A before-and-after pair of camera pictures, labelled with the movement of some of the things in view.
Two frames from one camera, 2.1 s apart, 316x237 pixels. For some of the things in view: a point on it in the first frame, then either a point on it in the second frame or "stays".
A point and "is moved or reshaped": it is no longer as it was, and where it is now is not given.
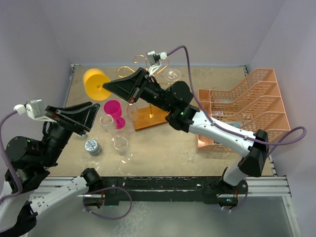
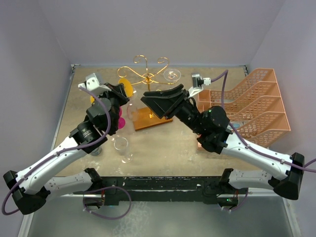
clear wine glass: (132, 111) stays
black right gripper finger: (124, 87) to (162, 107)
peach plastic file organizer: (255, 105) stays
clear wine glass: (172, 75) stays
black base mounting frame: (212, 190) stays
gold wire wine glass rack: (150, 117) stays
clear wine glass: (121, 144) stays
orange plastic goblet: (94, 79) is moved or reshaped
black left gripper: (83, 114) to (117, 91)
